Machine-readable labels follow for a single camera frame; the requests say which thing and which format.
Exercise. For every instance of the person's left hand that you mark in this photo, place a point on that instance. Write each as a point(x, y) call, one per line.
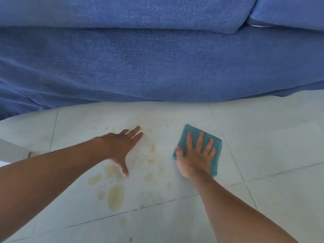
point(117, 146)

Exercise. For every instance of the blue fabric sofa base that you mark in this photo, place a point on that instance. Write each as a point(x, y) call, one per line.
point(151, 65)

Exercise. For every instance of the person's right little finger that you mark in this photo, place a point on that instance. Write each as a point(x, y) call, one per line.
point(213, 154)

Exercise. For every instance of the person's left forearm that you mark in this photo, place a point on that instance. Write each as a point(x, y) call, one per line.
point(50, 179)

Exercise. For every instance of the blue sofa cushion white tag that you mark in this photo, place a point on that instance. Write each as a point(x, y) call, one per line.
point(291, 11)

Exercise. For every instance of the person's right middle finger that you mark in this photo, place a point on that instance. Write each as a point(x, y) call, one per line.
point(200, 141)

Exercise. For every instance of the person's right hand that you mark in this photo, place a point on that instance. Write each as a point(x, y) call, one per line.
point(196, 161)

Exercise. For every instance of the large blue sofa cushion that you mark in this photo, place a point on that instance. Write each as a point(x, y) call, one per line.
point(121, 12)

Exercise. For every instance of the person's left middle finger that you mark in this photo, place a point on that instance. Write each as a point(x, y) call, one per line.
point(134, 130)

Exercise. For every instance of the person's right thumb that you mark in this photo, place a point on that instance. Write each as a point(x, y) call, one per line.
point(179, 152)

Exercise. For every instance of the person's left thumb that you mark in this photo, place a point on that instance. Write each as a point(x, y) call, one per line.
point(123, 167)

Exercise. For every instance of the brown liquid spill stain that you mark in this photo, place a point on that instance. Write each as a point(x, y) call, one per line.
point(115, 196)

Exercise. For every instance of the person's right forearm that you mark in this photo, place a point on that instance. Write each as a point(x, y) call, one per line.
point(235, 212)

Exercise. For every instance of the teal cleaning cloth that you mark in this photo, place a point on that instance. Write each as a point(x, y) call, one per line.
point(200, 135)

